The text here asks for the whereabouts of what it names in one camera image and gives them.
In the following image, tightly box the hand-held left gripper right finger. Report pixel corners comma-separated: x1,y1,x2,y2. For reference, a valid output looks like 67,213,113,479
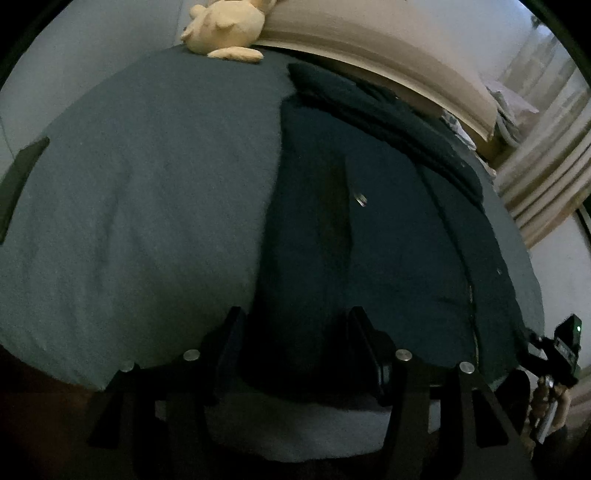
346,306,536,480

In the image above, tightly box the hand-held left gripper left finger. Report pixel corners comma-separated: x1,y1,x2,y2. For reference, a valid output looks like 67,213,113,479
88,306,247,480

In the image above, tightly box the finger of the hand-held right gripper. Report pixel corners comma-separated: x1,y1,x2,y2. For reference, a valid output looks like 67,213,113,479
522,329,555,363

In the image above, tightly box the dark zip-up fleece jacket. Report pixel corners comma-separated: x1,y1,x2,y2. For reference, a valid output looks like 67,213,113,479
245,62,532,402

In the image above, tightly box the pile of crumpled clothes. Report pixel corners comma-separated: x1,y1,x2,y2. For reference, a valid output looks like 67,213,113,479
484,79,541,149

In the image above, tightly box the grey bed blanket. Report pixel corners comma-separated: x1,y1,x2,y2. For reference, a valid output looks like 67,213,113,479
0,44,546,462

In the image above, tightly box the beige curtain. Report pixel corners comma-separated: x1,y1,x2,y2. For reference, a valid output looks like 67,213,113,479
493,41,591,250

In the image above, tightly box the flat dark rectangular object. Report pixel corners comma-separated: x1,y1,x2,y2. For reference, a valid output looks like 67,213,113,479
0,137,51,243

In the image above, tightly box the large beige pillow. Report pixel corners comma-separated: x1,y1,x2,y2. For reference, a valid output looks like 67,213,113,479
252,0,500,141

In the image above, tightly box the yellow plush toy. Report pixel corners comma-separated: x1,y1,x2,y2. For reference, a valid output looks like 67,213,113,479
180,0,279,63

